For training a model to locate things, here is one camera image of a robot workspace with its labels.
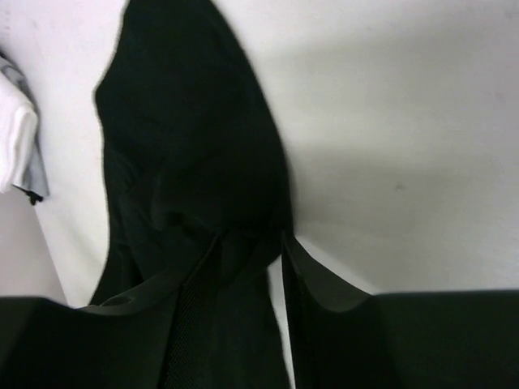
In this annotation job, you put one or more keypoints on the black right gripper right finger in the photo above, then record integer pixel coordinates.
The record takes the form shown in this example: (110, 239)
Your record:
(343, 337)

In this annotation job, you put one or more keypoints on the folded grey tank top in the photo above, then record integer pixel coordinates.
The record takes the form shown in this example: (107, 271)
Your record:
(34, 178)

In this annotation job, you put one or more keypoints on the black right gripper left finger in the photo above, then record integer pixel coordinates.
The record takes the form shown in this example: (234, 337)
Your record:
(156, 335)

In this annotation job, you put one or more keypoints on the folded white tank top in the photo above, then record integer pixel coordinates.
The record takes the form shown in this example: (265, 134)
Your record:
(18, 129)

